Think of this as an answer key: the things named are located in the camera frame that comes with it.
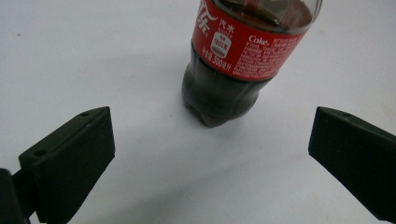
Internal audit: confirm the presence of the cola bottle with red label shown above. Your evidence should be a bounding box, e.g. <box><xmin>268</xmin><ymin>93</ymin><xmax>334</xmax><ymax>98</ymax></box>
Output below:
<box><xmin>181</xmin><ymin>0</ymin><xmax>324</xmax><ymax>129</ymax></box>

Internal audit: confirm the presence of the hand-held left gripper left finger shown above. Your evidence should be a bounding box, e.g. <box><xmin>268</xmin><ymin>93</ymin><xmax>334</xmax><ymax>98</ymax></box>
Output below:
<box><xmin>18</xmin><ymin>105</ymin><xmax>116</xmax><ymax>224</ymax></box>

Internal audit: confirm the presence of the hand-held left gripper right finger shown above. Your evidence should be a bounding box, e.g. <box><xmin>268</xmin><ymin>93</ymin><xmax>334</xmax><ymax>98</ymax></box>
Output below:
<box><xmin>307</xmin><ymin>105</ymin><xmax>396</xmax><ymax>224</ymax></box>

